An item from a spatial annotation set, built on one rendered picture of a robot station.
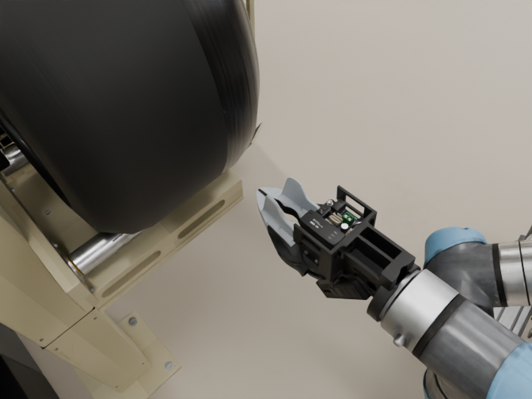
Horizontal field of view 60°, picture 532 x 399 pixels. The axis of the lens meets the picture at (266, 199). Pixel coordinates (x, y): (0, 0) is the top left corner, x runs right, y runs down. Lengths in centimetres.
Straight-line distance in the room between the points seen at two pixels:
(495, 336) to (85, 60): 44
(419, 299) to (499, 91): 214
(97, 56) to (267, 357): 133
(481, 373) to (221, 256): 142
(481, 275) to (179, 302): 131
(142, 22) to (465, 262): 44
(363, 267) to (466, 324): 10
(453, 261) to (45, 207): 79
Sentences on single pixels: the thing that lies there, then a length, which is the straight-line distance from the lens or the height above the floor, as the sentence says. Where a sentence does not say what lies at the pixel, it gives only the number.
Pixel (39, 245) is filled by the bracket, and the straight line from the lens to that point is 83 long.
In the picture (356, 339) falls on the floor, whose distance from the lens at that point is 170.
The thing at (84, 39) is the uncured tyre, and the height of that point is 134.
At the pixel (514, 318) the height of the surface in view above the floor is 21.
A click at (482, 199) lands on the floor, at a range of 210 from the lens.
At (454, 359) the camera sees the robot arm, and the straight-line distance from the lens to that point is 46.
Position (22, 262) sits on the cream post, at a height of 92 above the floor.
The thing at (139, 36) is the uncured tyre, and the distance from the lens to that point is 49.
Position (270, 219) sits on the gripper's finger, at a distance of 55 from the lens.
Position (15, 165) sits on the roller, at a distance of 100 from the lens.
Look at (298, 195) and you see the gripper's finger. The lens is 54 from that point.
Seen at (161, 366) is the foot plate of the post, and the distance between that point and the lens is 168.
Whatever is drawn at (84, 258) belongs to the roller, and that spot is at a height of 92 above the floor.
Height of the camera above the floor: 162
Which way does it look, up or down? 59 degrees down
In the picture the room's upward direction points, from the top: straight up
